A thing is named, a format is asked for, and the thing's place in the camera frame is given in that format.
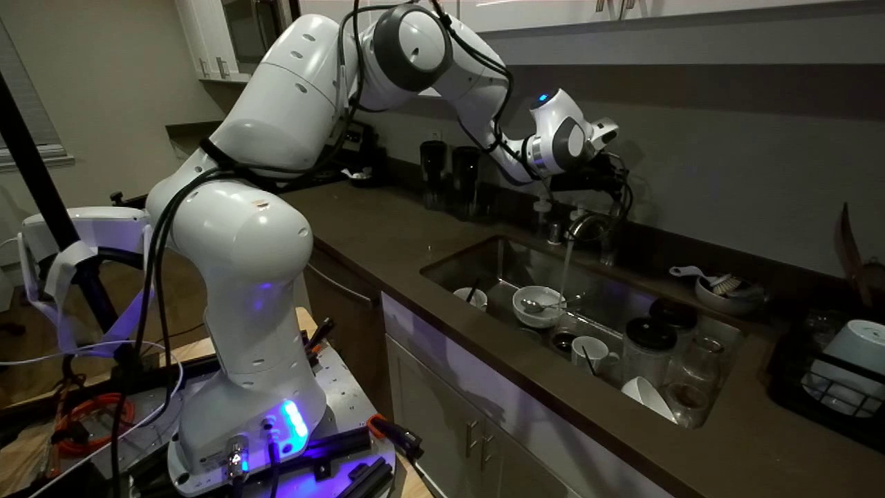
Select white plastic chair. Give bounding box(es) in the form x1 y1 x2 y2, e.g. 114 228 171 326
13 205 158 359

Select glass jar black lid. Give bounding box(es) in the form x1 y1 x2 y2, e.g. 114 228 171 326
623 317 679 391

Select dark wooden utensil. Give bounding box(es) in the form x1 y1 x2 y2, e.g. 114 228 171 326
832 200 885 310

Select white wall cabinet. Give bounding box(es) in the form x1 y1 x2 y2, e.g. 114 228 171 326
458 0 885 70

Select white sink base cabinet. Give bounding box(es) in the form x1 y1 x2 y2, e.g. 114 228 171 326
295 234 678 498

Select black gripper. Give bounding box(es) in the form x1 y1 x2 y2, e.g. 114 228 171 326
570 146 639 229

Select running water stream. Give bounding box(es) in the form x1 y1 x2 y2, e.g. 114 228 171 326
554 235 580 304

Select small white bowl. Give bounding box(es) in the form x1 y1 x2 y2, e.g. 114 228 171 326
449 283 493 312

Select white pump soap dispenser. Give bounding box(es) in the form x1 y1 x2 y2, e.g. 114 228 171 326
534 174 558 228

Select black tripod pole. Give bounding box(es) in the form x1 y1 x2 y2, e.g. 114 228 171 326
0 70 125 339

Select black coffee maker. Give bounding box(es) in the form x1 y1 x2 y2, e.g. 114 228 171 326
341 123 392 188

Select grey robot table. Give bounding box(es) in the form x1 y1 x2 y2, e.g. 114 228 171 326
0 308 437 498

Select small grey dish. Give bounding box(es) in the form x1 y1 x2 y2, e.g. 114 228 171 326
695 274 772 319

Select clear glass jar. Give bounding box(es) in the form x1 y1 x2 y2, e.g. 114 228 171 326
660 332 726 415

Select white mug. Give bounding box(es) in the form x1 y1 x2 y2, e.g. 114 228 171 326
567 332 613 376

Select white window frame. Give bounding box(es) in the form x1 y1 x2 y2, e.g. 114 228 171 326
0 15 77 173

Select orange cable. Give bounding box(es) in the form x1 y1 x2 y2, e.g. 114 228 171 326
47 389 144 470

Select black red bar clamp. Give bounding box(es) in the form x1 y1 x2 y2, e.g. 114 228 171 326
301 413 428 498

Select glass door wall cabinet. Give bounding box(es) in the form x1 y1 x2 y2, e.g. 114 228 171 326
171 0 303 88

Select white blue dish brush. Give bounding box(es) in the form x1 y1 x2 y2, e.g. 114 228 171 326
667 263 740 299

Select white plate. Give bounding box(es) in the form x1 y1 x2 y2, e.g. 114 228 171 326
620 371 684 430

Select white container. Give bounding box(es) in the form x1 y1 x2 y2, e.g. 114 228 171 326
822 317 885 383

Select large white bowl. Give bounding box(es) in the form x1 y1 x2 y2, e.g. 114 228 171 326
509 283 570 332

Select dark tall bottle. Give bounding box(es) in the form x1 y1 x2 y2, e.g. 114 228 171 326
417 140 453 213
449 144 486 224

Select steel sink basin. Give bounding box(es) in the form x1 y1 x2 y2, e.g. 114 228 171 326
417 234 751 433

